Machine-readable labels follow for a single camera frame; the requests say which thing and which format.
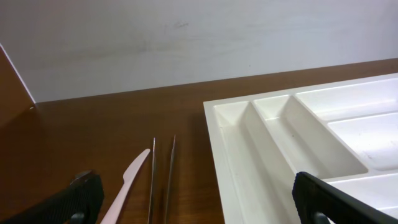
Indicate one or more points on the pink plastic knife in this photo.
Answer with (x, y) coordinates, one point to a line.
(129, 175)

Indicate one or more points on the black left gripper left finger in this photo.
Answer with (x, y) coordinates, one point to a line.
(80, 202)

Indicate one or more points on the white cutlery tray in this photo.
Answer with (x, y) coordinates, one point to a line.
(344, 133)

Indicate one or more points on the long metal tongs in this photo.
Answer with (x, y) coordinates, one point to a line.
(160, 188)

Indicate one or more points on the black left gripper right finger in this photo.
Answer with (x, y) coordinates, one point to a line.
(318, 202)

